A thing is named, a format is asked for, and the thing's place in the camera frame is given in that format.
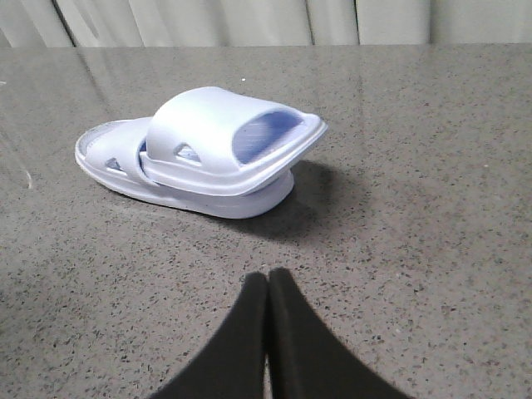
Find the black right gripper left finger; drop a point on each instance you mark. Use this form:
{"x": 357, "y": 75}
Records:
{"x": 231, "y": 364}

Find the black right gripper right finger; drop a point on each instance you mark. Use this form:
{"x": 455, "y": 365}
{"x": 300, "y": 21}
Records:
{"x": 306, "y": 360}

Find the light blue slipper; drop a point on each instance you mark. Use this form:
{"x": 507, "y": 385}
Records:
{"x": 110, "y": 154}
{"x": 214, "y": 142}

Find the beige pleated curtain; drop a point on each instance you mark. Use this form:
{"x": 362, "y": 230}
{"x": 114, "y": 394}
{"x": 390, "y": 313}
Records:
{"x": 260, "y": 23}

